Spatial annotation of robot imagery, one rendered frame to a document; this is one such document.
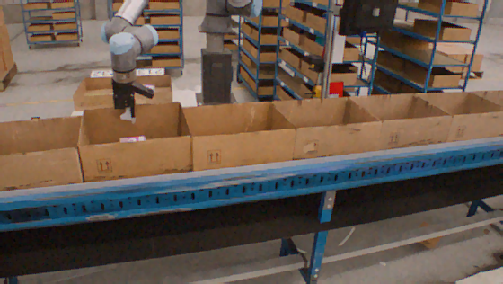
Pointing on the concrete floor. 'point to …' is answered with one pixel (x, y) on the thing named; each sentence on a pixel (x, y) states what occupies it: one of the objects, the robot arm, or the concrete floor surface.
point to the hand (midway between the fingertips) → (134, 119)
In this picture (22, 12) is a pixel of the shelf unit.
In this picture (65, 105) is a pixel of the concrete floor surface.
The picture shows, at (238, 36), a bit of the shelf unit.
